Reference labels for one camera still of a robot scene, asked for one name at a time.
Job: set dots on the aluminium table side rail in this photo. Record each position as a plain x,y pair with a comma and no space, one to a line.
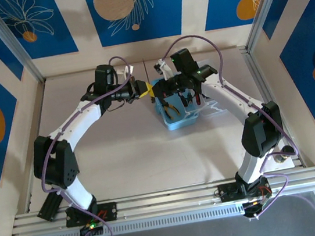
257,74
33,123

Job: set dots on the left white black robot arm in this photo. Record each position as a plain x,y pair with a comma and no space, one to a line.
77,194

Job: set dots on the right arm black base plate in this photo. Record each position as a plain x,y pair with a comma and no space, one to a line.
229,191

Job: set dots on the aluminium upright frame post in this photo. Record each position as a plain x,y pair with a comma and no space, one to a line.
11,41
275,4

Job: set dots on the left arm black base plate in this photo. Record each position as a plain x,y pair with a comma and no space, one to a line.
109,211

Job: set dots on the white mounting plate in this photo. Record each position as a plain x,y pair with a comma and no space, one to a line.
293,163

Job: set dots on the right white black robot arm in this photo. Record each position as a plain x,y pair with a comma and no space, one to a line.
249,166

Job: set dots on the aluminium frame cross rails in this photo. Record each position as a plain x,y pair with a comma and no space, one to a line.
169,201

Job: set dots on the blue clear-lid plastic tool box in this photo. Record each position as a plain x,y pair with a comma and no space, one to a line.
181,123

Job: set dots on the black brass cylinder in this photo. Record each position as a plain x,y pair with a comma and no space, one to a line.
288,150

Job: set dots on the black aluminium extrusion bar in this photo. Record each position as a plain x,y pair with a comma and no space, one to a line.
48,208

